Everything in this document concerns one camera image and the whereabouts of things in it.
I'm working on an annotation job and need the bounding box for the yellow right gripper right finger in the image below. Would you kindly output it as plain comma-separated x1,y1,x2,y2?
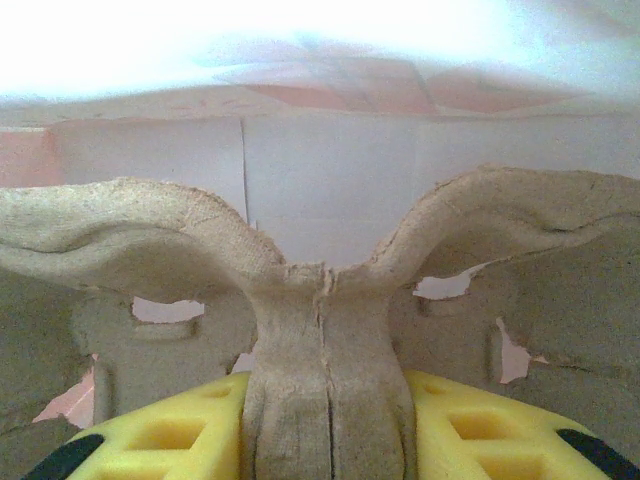
404,369,632,480

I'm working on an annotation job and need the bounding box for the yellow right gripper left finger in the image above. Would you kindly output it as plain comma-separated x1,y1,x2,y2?
29,372,252,480

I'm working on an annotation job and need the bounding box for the red white paper bag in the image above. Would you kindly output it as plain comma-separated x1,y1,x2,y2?
0,0,640,432

